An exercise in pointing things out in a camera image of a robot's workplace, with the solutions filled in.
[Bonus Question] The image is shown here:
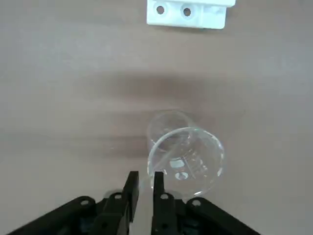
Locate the large glass beaker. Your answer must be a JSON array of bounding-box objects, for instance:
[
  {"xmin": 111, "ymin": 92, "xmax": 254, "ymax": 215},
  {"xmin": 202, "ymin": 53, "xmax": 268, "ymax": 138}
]
[{"xmin": 146, "ymin": 110, "xmax": 225, "ymax": 198}]

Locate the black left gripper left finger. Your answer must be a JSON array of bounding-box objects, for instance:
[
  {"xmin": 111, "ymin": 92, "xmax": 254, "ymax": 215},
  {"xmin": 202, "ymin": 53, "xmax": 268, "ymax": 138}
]
[{"xmin": 8, "ymin": 170, "xmax": 140, "ymax": 235}]

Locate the clear glass stirring rod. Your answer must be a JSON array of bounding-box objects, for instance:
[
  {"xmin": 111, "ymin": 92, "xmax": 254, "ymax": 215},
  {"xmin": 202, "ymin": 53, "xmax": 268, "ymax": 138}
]
[{"xmin": 129, "ymin": 127, "xmax": 196, "ymax": 235}]

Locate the white test tube rack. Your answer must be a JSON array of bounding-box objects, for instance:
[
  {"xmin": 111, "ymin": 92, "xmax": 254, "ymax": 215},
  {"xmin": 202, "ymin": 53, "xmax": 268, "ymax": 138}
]
[{"xmin": 146, "ymin": 0, "xmax": 236, "ymax": 30}]

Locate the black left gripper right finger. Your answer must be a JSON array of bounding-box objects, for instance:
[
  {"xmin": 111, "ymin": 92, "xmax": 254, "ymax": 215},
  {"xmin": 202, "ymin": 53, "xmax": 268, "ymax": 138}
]
[{"xmin": 151, "ymin": 171, "xmax": 260, "ymax": 235}]

